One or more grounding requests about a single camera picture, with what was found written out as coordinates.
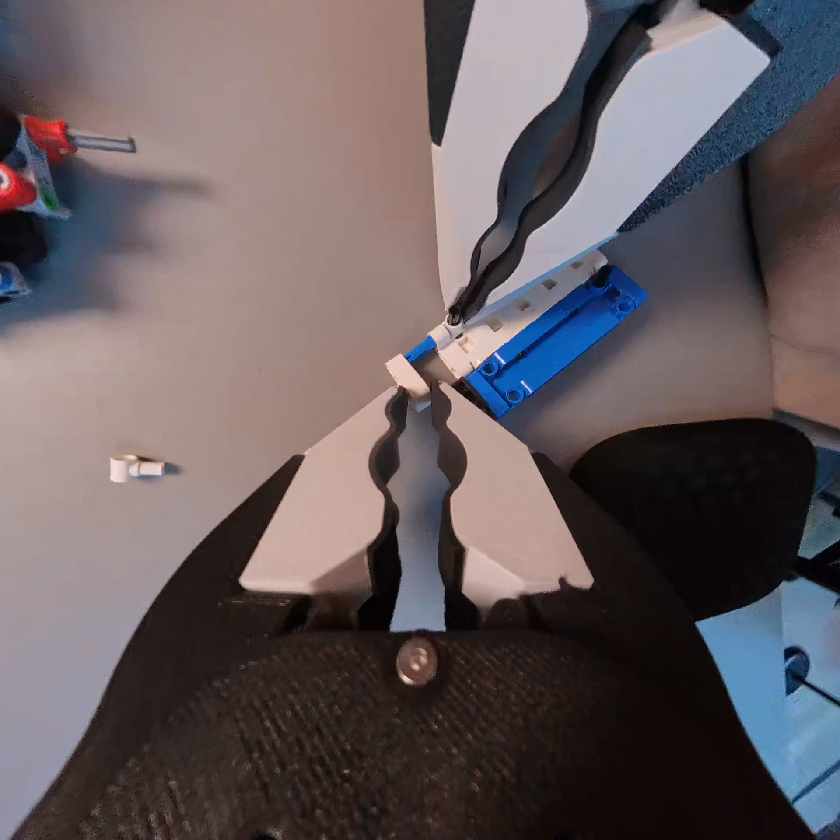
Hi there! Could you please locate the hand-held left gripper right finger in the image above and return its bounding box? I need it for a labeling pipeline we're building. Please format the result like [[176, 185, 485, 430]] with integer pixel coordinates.
[[428, 382, 596, 616]]

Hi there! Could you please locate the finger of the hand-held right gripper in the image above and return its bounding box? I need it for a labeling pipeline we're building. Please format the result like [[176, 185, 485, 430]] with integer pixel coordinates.
[[430, 0, 592, 319], [456, 12, 773, 322]]

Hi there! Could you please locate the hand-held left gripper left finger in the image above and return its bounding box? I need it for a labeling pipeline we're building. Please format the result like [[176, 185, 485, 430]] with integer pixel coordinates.
[[238, 386, 411, 616]]

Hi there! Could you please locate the small white lego connector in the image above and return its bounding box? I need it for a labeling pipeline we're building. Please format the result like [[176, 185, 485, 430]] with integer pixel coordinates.
[[386, 353, 432, 414], [109, 454, 166, 483]]

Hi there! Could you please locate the blue and white lego panel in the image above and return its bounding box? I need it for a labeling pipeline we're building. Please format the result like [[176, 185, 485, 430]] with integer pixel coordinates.
[[403, 249, 649, 421]]

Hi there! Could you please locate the partly built lego car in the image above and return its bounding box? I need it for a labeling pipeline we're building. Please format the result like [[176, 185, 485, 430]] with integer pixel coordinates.
[[0, 110, 137, 304]]

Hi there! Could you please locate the black wrist rest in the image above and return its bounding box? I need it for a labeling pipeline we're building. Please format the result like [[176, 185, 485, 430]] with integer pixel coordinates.
[[570, 419, 816, 621]]

